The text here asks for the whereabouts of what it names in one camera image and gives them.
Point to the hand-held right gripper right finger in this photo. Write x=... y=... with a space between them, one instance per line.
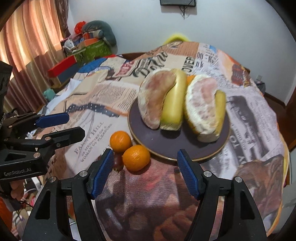
x=189 y=177

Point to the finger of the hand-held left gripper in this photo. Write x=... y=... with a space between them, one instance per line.
x=52 y=119
x=64 y=136

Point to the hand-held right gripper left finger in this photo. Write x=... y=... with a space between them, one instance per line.
x=101 y=172

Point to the red grapes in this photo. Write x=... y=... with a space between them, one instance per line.
x=117 y=162

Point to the purple round plate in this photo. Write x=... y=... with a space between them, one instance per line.
x=171 y=146

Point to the small tangerine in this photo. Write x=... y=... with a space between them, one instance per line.
x=120 y=141
x=136 y=158

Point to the white-pith pomelo segment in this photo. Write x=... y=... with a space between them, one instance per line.
x=203 y=109

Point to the teal plush toy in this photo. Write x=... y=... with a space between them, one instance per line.
x=49 y=93

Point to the grey box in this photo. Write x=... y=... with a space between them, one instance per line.
x=69 y=73

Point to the red gift box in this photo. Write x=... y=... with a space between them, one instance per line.
x=62 y=66

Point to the newspaper print tablecloth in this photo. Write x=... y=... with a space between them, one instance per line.
x=242 y=129

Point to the green fabric storage bag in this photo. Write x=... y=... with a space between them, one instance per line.
x=96 y=52

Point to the orange striped curtain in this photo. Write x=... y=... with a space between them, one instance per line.
x=30 y=39

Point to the orange box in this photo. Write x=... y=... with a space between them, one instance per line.
x=92 y=42

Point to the red fluffy decoration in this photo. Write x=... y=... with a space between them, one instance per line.
x=80 y=27

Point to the grey plush toy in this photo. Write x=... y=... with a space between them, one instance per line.
x=101 y=29

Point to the yellow curved chair back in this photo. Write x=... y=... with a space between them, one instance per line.
x=175 y=37

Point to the small black wall monitor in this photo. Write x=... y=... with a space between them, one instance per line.
x=178 y=2

